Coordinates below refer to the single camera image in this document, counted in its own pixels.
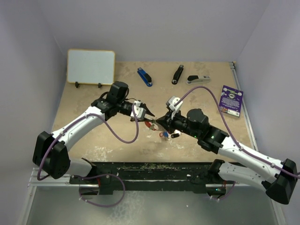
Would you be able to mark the grey black stapler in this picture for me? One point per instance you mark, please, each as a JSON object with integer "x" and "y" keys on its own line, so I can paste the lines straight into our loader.
{"x": 196, "y": 79}

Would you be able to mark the key with blue tag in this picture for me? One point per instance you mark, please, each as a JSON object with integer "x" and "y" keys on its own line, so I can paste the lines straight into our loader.
{"x": 164, "y": 135}

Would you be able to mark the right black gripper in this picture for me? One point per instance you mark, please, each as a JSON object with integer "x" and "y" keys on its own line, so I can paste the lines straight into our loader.
{"x": 167, "y": 122}

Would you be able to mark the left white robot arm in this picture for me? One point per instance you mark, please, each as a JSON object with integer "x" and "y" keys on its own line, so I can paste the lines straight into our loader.
{"x": 51, "y": 149}

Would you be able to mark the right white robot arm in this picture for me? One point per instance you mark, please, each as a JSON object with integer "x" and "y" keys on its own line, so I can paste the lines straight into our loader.
{"x": 277, "y": 178}

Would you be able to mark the small whiteboard yellow frame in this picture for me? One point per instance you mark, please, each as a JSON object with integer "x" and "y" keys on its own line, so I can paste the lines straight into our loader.
{"x": 90, "y": 66}

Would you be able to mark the purple card package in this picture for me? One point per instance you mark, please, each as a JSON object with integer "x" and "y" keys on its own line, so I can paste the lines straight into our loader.
{"x": 231, "y": 101}

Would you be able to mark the blue stapler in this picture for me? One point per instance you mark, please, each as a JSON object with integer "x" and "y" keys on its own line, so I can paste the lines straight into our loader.
{"x": 145, "y": 76}

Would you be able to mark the key with black tag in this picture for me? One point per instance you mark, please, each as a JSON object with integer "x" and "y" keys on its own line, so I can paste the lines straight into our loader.
{"x": 175, "y": 135}

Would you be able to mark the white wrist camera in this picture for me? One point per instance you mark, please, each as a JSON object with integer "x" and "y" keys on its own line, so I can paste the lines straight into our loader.
{"x": 137, "y": 110}
{"x": 174, "y": 105}

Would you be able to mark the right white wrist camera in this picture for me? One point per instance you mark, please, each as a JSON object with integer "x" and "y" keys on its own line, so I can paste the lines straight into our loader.
{"x": 174, "y": 105}

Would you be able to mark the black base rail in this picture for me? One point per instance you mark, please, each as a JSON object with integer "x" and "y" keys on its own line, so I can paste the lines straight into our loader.
{"x": 196, "y": 177}

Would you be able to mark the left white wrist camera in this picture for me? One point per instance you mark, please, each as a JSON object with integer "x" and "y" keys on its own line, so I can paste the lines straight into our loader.
{"x": 137, "y": 110}

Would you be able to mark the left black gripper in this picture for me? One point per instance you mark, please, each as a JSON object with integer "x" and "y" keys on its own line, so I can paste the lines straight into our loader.
{"x": 148, "y": 112}

